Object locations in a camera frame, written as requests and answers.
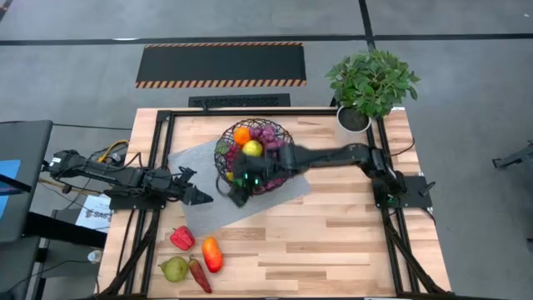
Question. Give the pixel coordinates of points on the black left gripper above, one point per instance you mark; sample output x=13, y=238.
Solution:
x=177, y=185

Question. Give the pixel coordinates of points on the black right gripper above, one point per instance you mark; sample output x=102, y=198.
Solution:
x=266, y=168

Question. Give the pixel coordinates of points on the red bell pepper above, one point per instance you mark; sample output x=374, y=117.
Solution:
x=182, y=238

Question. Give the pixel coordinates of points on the yellow-green apple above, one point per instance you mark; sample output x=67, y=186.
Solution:
x=252, y=148

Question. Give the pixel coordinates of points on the red orange mango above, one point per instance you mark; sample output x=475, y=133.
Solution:
x=212, y=255

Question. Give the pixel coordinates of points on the orange fruit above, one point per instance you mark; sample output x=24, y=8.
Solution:
x=241, y=136

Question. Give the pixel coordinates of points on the purple grape bunch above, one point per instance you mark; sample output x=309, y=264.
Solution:
x=268, y=135

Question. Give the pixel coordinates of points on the green pear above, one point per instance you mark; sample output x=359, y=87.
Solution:
x=174, y=269

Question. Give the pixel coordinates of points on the dark red chili pepper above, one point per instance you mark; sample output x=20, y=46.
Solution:
x=200, y=275

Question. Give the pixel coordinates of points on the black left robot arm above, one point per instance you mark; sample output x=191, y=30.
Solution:
x=104, y=173

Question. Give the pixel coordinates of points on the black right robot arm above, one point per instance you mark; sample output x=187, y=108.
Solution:
x=341, y=156

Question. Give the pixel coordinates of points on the grey placemat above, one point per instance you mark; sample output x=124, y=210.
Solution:
x=200, y=208

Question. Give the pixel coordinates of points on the black perforated floor strip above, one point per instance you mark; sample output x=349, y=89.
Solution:
x=239, y=100

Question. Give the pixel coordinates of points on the white printed paper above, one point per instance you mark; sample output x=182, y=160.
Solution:
x=96, y=214

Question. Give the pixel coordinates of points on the clear plastic bottle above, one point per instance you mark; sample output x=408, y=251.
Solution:
x=95, y=256

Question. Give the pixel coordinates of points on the white plant pot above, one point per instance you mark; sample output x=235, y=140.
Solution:
x=353, y=121

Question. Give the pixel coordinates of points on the black floor mat striped edges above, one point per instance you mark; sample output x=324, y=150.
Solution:
x=220, y=62

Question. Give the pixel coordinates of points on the black desk base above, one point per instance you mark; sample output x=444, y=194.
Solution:
x=62, y=231

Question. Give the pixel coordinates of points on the green leafy plant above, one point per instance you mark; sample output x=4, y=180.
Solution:
x=370, y=81

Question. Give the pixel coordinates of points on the grey desk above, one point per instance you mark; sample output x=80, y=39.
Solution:
x=23, y=179

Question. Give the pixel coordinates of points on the blue screen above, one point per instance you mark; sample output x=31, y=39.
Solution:
x=7, y=175

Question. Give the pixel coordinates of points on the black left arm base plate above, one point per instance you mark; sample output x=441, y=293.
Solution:
x=137, y=204

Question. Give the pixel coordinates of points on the black aluminium table frame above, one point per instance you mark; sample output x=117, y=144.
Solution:
x=164, y=137

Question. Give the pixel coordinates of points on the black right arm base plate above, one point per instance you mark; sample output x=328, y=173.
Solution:
x=416, y=196

